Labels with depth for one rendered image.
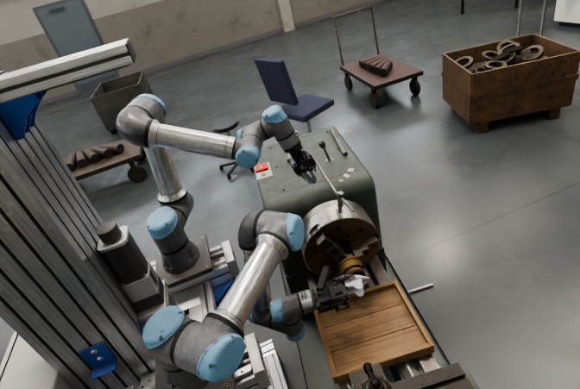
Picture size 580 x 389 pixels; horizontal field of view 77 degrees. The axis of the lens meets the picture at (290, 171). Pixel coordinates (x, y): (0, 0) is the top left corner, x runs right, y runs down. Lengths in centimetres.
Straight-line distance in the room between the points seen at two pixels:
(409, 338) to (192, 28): 1017
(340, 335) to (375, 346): 13
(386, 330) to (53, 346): 107
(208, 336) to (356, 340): 65
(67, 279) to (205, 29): 1012
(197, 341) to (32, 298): 46
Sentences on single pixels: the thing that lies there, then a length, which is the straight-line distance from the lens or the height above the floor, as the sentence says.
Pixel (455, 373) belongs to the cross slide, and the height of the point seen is 97.
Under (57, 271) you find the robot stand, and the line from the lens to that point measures 114.
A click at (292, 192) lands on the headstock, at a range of 155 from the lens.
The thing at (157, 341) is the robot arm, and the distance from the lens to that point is 106.
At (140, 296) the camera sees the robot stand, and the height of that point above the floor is 132.
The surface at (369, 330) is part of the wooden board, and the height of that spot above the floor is 89.
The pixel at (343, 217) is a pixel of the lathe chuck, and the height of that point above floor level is 123.
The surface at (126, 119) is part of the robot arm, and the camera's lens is 128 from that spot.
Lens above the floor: 214
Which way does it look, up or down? 31 degrees down
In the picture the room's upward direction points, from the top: 15 degrees counter-clockwise
